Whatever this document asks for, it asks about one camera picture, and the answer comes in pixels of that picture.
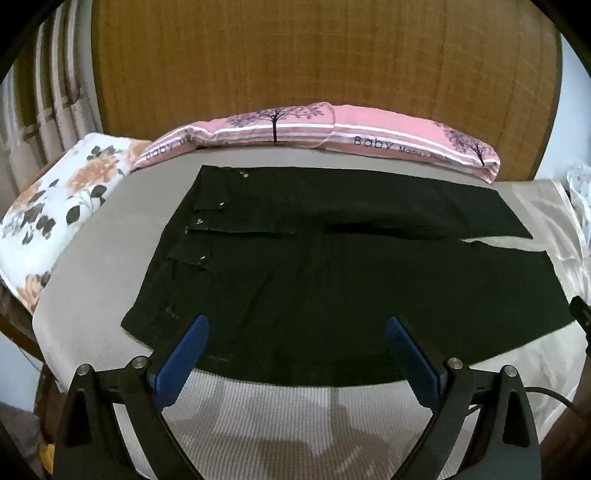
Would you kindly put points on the beige waffle blanket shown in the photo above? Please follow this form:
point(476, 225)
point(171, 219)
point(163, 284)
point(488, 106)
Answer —
point(92, 277)

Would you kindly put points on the black pants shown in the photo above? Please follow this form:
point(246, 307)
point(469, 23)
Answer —
point(323, 286)

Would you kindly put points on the white floral pillow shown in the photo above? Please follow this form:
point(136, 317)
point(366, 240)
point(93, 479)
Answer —
point(60, 203)

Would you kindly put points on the wooden headboard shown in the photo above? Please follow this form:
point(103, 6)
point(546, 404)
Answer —
point(323, 60)

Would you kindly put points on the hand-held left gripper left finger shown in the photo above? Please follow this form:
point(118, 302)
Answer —
point(184, 355)

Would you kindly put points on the white patterned cloth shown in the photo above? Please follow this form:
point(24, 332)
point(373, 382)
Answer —
point(581, 182)

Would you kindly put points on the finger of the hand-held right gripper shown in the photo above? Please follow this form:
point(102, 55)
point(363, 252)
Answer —
point(582, 318)

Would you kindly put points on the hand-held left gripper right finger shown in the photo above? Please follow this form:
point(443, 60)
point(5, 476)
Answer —
point(413, 357)

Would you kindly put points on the beige curtain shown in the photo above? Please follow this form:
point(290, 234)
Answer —
point(51, 83)

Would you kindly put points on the cream satin sheet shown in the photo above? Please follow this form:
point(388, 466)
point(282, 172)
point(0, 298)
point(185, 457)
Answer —
point(545, 212)

